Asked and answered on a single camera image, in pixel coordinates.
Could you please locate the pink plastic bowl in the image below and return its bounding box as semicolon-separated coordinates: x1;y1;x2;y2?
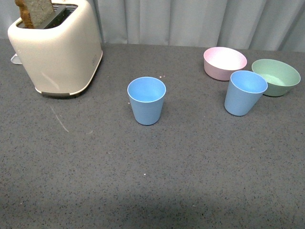
203;47;247;81

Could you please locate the white two-slot toaster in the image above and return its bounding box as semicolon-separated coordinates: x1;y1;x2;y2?
8;0;103;96

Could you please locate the light blue plastic cup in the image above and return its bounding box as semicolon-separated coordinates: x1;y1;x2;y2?
127;77;166;125

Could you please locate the grey-white curtain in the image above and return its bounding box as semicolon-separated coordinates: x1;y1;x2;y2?
0;0;305;53

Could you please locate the brown toast slice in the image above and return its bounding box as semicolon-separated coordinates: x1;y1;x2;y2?
15;0;55;29

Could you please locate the green plastic bowl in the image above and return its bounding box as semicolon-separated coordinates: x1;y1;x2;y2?
252;59;301;97

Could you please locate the white power plug cable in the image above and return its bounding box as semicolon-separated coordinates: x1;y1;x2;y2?
10;53;23;65

